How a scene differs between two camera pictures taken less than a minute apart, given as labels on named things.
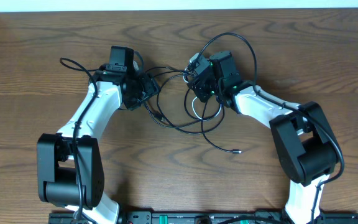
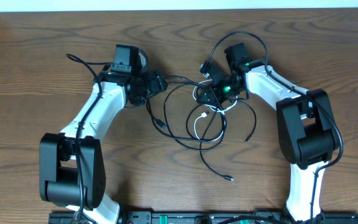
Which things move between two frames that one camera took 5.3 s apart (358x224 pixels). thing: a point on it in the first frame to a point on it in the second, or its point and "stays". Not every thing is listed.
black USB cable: x=186 y=74 to x=165 y=127
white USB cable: x=202 y=119 to x=204 y=115
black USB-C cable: x=232 y=151 to x=200 y=149
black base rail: x=208 y=217 stays
